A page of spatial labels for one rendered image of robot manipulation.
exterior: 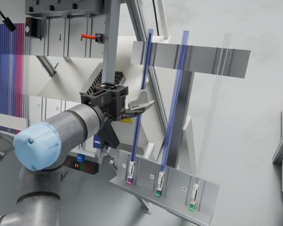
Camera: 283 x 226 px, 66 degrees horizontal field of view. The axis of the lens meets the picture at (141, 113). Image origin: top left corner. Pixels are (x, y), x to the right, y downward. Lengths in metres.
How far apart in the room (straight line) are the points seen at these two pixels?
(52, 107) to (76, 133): 0.60
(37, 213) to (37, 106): 0.70
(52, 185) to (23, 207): 0.06
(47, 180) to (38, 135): 0.11
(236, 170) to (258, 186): 0.15
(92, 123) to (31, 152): 0.13
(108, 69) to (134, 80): 0.43
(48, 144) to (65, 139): 0.03
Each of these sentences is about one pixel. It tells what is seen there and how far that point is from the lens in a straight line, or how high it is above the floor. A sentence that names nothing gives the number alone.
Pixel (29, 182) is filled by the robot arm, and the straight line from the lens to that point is 0.47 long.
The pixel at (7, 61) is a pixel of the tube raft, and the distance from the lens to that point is 1.22.
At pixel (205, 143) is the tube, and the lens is 0.64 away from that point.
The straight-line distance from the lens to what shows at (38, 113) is 1.08.
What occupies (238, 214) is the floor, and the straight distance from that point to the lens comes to 1.49.
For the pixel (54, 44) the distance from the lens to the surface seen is 1.02.
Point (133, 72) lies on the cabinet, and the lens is 1.31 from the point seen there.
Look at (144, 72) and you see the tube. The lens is 0.68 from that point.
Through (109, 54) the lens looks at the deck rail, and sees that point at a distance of 0.85.
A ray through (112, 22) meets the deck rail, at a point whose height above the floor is 1.06.
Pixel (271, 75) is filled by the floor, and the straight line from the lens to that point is 2.15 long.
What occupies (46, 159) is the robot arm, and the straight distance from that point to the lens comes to 0.40.
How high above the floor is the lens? 1.43
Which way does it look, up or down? 49 degrees down
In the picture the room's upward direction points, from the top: 20 degrees counter-clockwise
